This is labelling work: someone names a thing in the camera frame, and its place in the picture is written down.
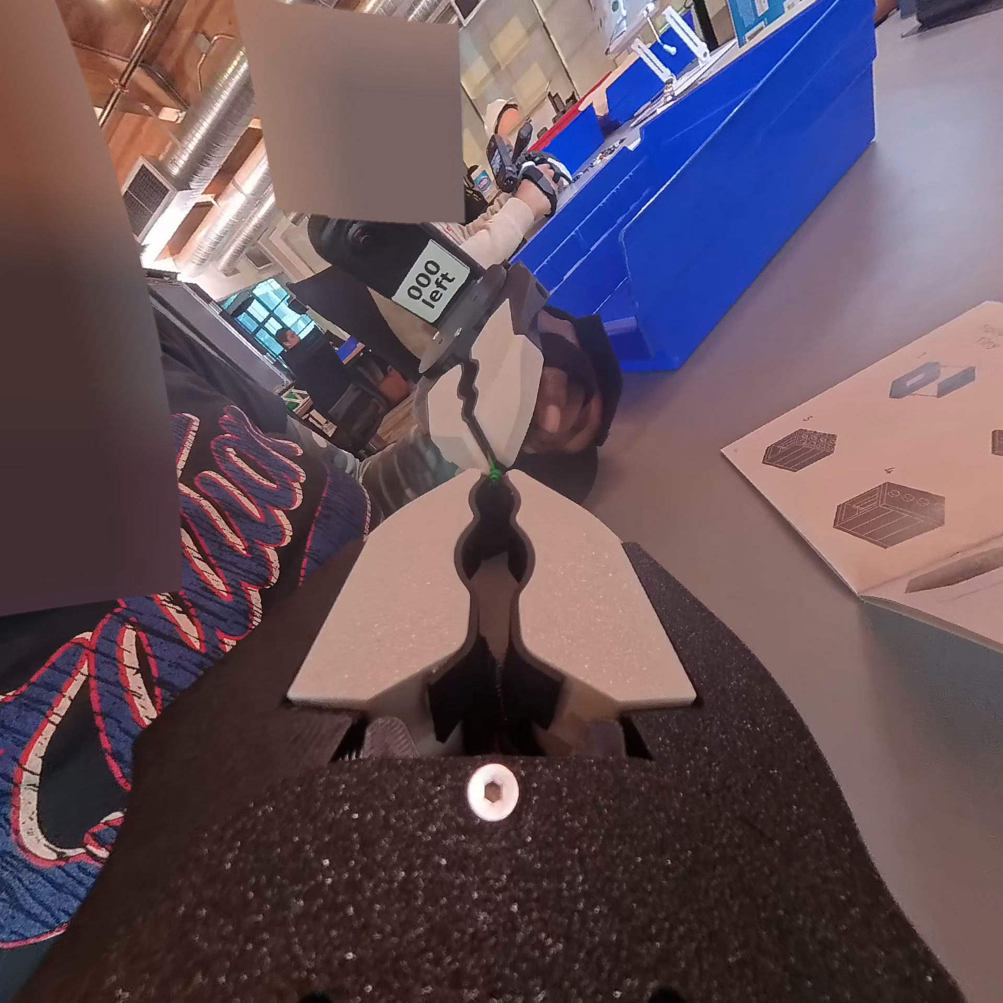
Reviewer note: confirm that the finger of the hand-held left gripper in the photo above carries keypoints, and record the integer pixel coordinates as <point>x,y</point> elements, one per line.
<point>447,431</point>
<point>510,384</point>

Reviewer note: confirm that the white instruction booklet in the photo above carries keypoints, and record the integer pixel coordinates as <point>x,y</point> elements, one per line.
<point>878,470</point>

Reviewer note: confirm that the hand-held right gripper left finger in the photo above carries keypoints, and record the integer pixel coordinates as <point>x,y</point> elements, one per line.
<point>392,619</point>

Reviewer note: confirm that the small blue plastic bin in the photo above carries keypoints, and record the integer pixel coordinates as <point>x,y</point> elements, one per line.
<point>619,94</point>

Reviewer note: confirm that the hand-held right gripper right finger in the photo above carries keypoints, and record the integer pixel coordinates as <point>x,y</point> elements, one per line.
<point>604,619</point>

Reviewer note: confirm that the person's left hand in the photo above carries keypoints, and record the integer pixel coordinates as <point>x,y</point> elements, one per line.
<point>572,384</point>

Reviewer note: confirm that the person's left forearm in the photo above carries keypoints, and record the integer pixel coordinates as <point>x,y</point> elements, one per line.
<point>408,470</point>

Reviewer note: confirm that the small green toy brick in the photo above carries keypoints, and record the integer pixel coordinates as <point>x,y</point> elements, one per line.
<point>496,470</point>

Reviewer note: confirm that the person's dark clothing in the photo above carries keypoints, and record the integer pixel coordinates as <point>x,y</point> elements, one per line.
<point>141,659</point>

